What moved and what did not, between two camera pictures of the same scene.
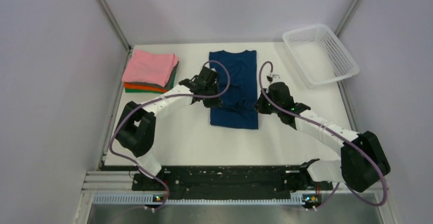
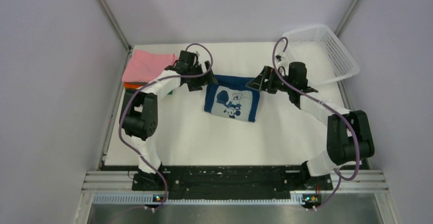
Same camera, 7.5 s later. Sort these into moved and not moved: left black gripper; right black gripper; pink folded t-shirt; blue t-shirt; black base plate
Moved: blue t-shirt; right black gripper; left black gripper
Not moved: pink folded t-shirt; black base plate
